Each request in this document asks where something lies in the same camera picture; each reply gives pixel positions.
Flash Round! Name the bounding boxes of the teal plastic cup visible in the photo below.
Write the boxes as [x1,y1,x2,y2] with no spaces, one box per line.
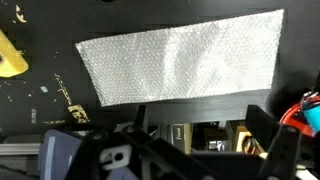
[301,91,320,133]

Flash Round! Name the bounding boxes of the red plastic bowl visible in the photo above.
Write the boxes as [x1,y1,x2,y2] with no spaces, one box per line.
[279,101,316,138]

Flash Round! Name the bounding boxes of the blue plastic bin lid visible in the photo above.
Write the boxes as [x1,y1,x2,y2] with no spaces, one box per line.
[38,129,84,180]

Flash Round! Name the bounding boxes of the aluminium frame table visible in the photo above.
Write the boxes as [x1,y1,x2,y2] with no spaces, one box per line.
[0,142,43,156]

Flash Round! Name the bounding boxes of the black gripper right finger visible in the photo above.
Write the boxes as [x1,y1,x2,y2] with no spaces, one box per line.
[245,104,303,180]

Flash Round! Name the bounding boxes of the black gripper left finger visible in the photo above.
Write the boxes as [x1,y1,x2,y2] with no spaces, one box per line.
[66,104,158,180]

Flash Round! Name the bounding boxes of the bubble wrap sheet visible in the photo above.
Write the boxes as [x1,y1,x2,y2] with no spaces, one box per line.
[74,8,285,108]

